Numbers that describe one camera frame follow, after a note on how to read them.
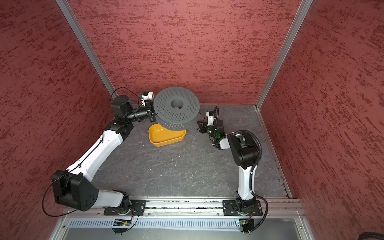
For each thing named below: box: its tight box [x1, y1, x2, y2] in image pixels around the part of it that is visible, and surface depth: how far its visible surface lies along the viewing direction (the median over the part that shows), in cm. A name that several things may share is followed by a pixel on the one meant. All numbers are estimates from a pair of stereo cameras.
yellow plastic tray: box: [148, 123, 186, 147], surface depth 101 cm
